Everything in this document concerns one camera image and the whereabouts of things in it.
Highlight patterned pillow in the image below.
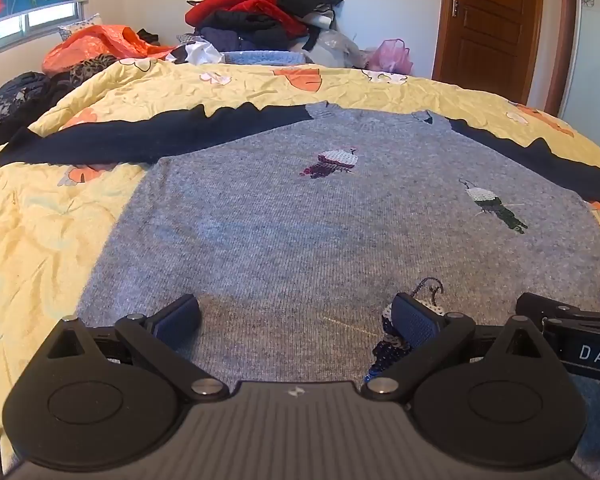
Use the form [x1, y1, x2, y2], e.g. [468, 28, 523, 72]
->
[57, 13, 104, 42]

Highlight brown wooden door frame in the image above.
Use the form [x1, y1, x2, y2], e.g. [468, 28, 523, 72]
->
[544, 0, 579, 117]

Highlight brown wooden door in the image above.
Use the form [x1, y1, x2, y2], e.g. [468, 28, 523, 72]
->
[432, 0, 547, 107]

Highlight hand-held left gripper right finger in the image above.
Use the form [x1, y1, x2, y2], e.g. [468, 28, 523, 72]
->
[362, 293, 557, 402]

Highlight yellow carrot print quilt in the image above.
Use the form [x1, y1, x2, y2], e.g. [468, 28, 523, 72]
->
[0, 57, 600, 480]

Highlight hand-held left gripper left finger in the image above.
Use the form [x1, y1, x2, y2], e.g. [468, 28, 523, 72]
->
[46, 293, 229, 402]

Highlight clear plastic bag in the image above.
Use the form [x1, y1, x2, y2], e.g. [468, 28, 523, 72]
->
[310, 30, 367, 69]

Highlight dark patterned clothes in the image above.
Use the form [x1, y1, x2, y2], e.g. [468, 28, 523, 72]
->
[0, 55, 120, 156]

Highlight orange garment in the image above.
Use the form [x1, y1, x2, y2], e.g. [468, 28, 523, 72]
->
[42, 25, 177, 76]

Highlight folded blue blanket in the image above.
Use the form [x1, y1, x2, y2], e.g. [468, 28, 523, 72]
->
[222, 50, 307, 67]

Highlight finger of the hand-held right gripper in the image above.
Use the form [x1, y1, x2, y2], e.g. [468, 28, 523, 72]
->
[516, 292, 600, 331]

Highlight silver white plastic bag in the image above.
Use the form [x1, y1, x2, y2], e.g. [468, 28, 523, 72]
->
[167, 40, 226, 66]

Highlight grey sweater with navy sleeves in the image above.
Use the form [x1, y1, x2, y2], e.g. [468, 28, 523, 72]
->
[0, 101, 600, 466]

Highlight pile of mixed clothes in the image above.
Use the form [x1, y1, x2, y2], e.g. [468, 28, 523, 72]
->
[177, 0, 344, 54]

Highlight window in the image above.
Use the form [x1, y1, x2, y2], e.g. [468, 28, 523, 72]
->
[0, 0, 84, 57]

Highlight pink plastic bag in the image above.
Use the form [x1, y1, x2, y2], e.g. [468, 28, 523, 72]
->
[367, 38, 414, 75]

